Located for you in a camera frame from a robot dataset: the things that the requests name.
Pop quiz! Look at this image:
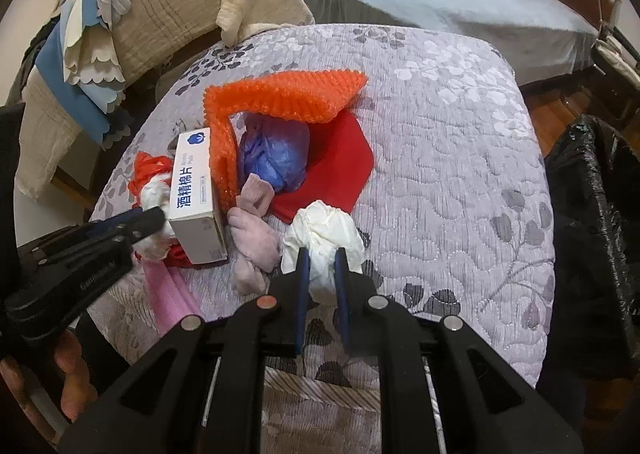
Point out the black metal frame chair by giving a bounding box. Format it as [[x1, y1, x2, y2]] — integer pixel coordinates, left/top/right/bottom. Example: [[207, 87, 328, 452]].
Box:
[[591, 0, 639, 131]]

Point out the beige blanket on rack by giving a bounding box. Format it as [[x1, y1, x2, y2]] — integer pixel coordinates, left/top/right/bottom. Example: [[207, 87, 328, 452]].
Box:
[[15, 0, 314, 199]]

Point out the orange bubble wrap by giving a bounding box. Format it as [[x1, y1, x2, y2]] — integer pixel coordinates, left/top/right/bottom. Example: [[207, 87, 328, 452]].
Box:
[[203, 69, 368, 211]]

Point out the white tissue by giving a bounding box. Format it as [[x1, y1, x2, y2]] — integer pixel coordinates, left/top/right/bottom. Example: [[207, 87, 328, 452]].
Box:
[[280, 200, 366, 307]]

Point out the black lined trash bin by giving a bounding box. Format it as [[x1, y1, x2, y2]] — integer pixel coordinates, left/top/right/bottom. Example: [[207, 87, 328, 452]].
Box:
[[544, 115, 639, 380]]

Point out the person's left hand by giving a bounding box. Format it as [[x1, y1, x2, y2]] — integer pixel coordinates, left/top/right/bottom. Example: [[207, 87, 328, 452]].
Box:
[[1, 330, 98, 444]]

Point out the blue crumpled plastic bag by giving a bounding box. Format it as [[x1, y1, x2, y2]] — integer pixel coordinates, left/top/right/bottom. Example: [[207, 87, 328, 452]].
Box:
[[238, 112, 310, 194]]

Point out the grey floral quilted cover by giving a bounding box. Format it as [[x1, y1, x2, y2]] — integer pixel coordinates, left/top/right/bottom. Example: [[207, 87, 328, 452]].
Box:
[[89, 22, 558, 454]]

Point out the blue white scalloped cloth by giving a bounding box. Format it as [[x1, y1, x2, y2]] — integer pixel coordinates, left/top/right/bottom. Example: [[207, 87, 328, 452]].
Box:
[[36, 0, 132, 149]]

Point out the red paper sheet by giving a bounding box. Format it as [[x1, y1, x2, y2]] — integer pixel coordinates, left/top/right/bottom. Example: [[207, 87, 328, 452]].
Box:
[[270, 110, 374, 224]]

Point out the pink sock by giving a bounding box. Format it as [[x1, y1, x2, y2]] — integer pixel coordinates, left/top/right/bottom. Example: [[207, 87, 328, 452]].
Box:
[[227, 173, 281, 296]]

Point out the white alcohol pad box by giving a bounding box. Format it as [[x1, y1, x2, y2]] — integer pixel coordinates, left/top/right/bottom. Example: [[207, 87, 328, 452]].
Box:
[[168, 128, 228, 265]]

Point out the bed with blue sheet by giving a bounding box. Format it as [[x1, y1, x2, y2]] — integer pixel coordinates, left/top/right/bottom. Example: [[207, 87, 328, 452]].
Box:
[[304, 0, 597, 84]]

